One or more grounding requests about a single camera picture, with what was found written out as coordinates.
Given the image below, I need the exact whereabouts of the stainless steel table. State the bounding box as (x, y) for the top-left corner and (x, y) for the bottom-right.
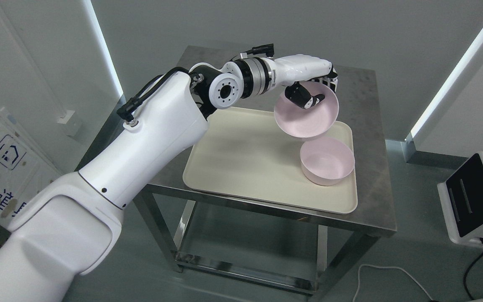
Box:
(134, 65), (397, 301)

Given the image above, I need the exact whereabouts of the pink bowl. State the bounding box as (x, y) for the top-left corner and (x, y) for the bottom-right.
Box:
(300, 136), (356, 187)
(273, 81), (339, 140)

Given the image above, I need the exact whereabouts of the white sign board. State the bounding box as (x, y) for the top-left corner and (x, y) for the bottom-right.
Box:
(0, 108), (61, 228)

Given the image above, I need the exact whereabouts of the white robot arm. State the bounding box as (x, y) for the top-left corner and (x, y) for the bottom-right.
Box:
(0, 44), (276, 302)

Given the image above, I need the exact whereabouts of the black power cable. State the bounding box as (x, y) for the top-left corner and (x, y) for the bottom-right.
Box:
(463, 237), (483, 300)

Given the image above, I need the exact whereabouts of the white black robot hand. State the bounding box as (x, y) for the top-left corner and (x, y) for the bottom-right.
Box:
(270, 54), (338, 109)

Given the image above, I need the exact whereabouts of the white cable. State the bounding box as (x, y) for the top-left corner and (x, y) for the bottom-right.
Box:
(352, 264), (483, 302)

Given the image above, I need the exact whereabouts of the white black device box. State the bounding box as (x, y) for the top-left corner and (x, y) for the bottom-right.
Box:
(437, 151), (483, 248)

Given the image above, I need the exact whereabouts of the cream plastic tray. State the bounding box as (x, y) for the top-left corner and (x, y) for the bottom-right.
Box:
(182, 107), (358, 214)

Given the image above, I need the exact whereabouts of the white wall socket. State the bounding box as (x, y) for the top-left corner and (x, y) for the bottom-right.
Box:
(57, 110), (79, 128)

